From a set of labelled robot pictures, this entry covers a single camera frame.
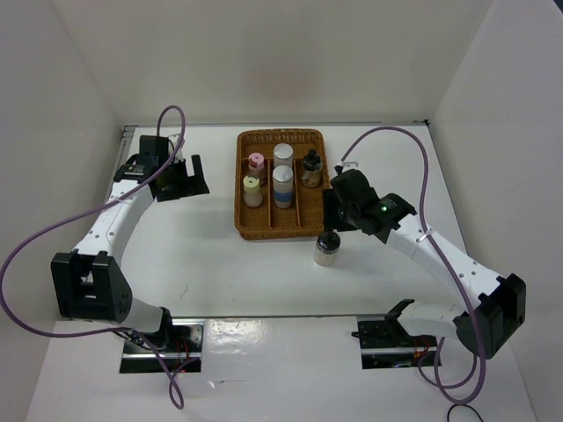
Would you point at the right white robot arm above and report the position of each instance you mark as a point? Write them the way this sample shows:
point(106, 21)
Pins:
point(492, 306)

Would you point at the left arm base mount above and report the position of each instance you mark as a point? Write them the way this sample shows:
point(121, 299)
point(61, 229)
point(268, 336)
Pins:
point(181, 354)

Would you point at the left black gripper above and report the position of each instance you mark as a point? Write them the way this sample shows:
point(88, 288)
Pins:
point(191, 185)

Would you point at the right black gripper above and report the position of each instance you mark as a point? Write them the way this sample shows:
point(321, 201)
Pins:
point(331, 219)

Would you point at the black cap jar front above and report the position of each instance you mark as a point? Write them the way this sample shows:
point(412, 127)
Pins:
point(327, 247)

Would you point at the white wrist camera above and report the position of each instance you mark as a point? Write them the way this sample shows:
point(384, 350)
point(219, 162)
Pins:
point(345, 166)
point(176, 143)

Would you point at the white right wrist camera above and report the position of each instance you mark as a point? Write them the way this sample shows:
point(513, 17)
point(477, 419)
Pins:
point(345, 166)

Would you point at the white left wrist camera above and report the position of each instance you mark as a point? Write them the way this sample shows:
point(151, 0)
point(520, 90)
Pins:
point(176, 143)

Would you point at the brown wicker divided basket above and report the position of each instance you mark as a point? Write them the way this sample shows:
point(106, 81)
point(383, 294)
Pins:
point(304, 217)

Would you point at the grey cap blue label bottle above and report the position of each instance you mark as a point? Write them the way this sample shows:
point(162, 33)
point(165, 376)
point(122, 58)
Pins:
point(283, 185)

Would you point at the pink cap spice bottle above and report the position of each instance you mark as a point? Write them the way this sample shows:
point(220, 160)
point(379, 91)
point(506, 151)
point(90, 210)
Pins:
point(257, 167)

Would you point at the silver cap blue label bottle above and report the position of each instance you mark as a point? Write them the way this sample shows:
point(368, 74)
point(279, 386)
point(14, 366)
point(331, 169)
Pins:
point(283, 155)

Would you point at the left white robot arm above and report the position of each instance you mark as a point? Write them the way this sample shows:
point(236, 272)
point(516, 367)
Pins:
point(89, 283)

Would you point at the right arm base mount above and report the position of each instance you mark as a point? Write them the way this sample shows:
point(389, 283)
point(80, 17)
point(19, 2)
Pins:
point(380, 350)

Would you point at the yellow cap spice bottle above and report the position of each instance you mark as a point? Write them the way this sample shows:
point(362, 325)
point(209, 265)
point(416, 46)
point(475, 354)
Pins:
point(253, 196)

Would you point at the black cap jar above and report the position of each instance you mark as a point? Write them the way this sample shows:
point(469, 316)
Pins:
point(327, 247)
point(312, 169)

